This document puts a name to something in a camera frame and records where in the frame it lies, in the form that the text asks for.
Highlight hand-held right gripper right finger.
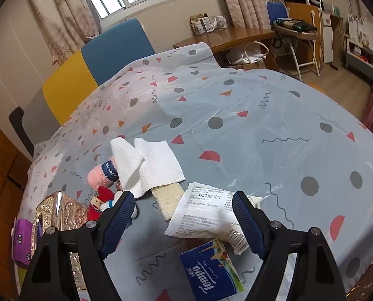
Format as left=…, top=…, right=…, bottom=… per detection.
left=232, top=191, right=346, bottom=301

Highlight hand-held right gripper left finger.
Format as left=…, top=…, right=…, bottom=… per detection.
left=19, top=191, right=136, bottom=301

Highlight beige gauze roll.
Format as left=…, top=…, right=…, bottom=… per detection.
left=151, top=182, right=184, bottom=221

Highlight silver embossed metal box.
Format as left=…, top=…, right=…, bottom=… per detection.
left=33, top=191, right=90, bottom=289

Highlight red santa plush doll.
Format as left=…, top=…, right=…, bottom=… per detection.
left=88, top=186, right=138, bottom=223

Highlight white printed plastic packet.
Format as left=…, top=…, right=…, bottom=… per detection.
left=164, top=182, right=264, bottom=254

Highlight pink roll with blue label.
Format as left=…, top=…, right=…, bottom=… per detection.
left=87, top=160, right=119, bottom=192

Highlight white paper towel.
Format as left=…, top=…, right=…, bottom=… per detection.
left=110, top=138, right=145, bottom=199

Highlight blue tissue pack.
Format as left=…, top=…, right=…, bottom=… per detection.
left=178, top=238, right=245, bottom=301

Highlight white waffle cloth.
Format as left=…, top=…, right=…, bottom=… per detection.
left=134, top=138, right=186, bottom=192

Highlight patterned light blue tablecloth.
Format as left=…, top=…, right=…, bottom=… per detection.
left=20, top=42, right=373, bottom=301

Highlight purple tissue pack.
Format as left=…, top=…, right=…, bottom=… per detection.
left=13, top=218, right=44, bottom=268

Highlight brown wooden wardrobe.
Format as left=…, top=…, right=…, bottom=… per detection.
left=0, top=107, right=33, bottom=289

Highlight white tote bag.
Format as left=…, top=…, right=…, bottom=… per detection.
left=225, top=42, right=270, bottom=66

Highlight wooden desk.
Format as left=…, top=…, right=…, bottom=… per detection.
left=173, top=27, right=276, bottom=69

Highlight grey low shelf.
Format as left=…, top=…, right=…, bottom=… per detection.
left=344, top=38, right=373, bottom=76

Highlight white small cabinet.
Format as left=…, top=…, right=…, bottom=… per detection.
left=319, top=9, right=334, bottom=65

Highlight green black power tool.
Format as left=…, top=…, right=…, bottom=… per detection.
left=274, top=19, right=317, bottom=33

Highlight boxes on wooden desk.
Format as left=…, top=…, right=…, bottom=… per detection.
left=190, top=14, right=229, bottom=35

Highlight patterned beige curtain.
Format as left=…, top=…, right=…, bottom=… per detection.
left=216, top=0, right=284, bottom=29
left=25, top=0, right=101, bottom=68

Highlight blue folding chair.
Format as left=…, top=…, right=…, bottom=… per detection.
left=266, top=0, right=321, bottom=80

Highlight wooden cabinet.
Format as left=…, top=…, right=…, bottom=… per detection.
left=283, top=2, right=321, bottom=66

